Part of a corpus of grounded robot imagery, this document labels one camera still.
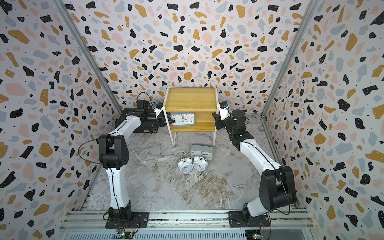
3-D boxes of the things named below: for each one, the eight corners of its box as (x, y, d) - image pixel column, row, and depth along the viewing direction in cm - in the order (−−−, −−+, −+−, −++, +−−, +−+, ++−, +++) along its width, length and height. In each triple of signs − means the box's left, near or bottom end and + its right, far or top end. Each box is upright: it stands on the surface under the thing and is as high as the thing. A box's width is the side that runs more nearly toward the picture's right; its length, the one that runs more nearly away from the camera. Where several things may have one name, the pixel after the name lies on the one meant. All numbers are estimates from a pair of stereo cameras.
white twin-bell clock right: (192, 167, 94) (191, 161, 87) (196, 160, 97) (196, 153, 90) (203, 173, 92) (204, 167, 85) (207, 165, 95) (208, 159, 88)
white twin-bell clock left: (181, 175, 91) (180, 168, 84) (179, 168, 94) (177, 160, 87) (193, 169, 94) (193, 162, 86) (190, 163, 96) (190, 155, 89)
